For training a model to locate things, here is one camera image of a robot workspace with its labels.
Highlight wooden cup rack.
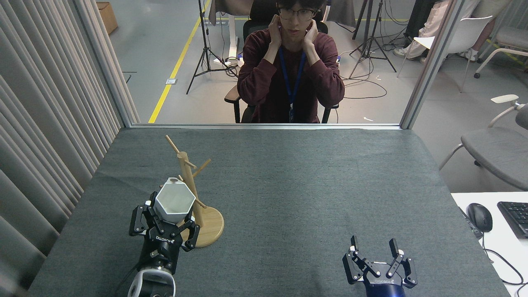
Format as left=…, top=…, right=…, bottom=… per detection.
left=165, top=135, right=225, bottom=248

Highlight grey chair with white frame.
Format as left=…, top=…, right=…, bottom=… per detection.
left=474, top=27, right=528, bottom=79

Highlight black tripod stand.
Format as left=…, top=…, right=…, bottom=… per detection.
left=349, top=0, right=396, bottom=79
left=186, top=0, right=240, bottom=94

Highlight white hexagonal cup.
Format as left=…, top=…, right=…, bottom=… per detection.
left=155, top=177, right=196, bottom=225

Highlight white standing desk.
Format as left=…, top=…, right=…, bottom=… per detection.
left=208, top=0, right=254, bottom=66

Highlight black office chair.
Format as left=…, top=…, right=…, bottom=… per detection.
left=225, top=0, right=339, bottom=123

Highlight black computer mouse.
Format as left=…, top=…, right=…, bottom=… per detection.
left=467, top=203, right=493, bottom=232

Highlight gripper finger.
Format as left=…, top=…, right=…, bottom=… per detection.
left=175, top=215, right=201, bottom=252
left=129, top=201, right=160, bottom=237
left=342, top=235, right=381, bottom=285
left=386, top=238, right=418, bottom=288

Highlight black glasses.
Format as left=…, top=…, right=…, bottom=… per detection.
left=277, top=8, right=317, bottom=22

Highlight blue lanyard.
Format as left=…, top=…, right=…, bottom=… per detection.
left=278, top=46, right=306, bottom=123

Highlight silver table edge bar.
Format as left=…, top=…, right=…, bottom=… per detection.
left=131, top=123, right=401, bottom=130

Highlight white plastic chair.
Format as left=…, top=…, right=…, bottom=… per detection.
left=397, top=16, right=493, bottom=93

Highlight beige pleated curtain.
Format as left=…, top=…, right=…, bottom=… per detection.
left=0, top=0, right=141, bottom=297

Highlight silver metal post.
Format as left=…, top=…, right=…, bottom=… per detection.
left=400, top=0, right=458, bottom=130

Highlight grey chair with white armrest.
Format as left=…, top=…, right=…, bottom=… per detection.
left=438, top=94, right=528, bottom=191

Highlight black keyboard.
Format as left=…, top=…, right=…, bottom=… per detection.
left=497, top=201, right=528, bottom=239

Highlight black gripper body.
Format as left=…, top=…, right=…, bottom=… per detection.
left=363, top=261, right=407, bottom=297
left=139, top=220, right=183, bottom=273

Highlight person's right hand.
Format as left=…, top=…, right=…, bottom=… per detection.
left=268, top=14, right=283, bottom=42

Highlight person in pale trousers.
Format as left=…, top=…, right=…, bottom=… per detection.
left=393, top=0, right=512, bottom=62

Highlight black cable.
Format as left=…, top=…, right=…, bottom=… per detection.
left=481, top=233, right=528, bottom=297

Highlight cardboard box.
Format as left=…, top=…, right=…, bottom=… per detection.
left=96, top=2, right=118, bottom=35

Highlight person's left hand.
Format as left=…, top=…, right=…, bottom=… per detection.
left=302, top=19, right=319, bottom=44

